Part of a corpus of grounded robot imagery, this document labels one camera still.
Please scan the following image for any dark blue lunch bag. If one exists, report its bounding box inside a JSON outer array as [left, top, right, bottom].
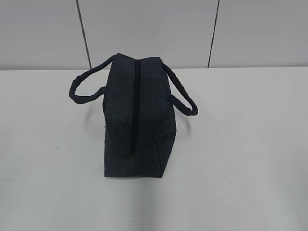
[[69, 53, 198, 178]]

